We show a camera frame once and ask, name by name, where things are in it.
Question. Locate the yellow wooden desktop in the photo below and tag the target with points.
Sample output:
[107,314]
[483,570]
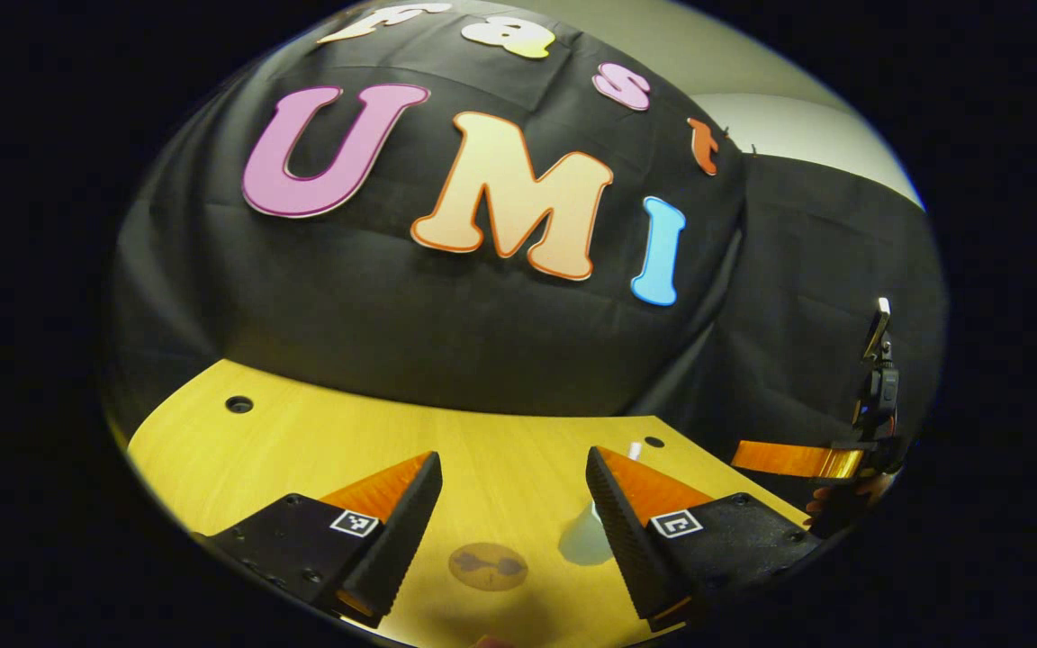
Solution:
[500,468]

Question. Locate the round brown cork coaster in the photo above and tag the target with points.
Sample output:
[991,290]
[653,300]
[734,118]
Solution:
[488,567]

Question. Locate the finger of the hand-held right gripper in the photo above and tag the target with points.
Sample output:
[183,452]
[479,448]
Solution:
[798,459]

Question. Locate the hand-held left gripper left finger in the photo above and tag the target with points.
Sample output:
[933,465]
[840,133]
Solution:
[401,531]

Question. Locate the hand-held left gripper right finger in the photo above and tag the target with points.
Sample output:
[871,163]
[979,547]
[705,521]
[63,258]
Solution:
[626,531]

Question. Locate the black backdrop cloth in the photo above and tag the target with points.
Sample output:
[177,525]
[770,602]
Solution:
[482,333]

